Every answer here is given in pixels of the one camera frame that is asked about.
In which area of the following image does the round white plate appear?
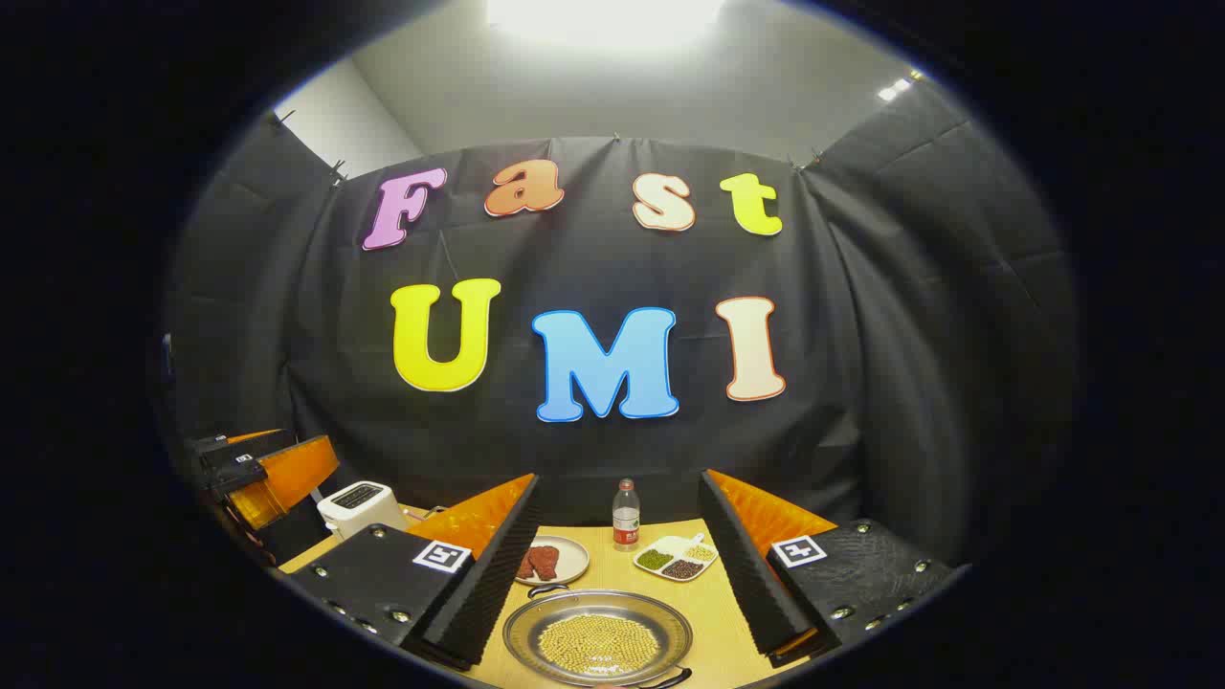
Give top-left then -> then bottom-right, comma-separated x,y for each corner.
515,536 -> 590,587

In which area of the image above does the pile of soybeans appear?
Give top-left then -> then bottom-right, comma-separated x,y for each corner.
536,613 -> 661,677

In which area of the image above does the white divided dish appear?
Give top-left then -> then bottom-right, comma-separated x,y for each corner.
633,533 -> 720,583

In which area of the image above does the white toaster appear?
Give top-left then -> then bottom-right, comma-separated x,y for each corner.
318,481 -> 409,539

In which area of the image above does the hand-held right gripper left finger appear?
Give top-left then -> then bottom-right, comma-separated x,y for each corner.
287,472 -> 542,671

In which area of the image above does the stainless steel pot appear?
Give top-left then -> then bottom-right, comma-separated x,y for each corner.
502,584 -> 694,689

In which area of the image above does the clear plastic water bottle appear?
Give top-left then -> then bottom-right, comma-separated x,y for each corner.
612,478 -> 640,552

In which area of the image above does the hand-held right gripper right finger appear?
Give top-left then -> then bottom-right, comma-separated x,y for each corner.
699,469 -> 972,669

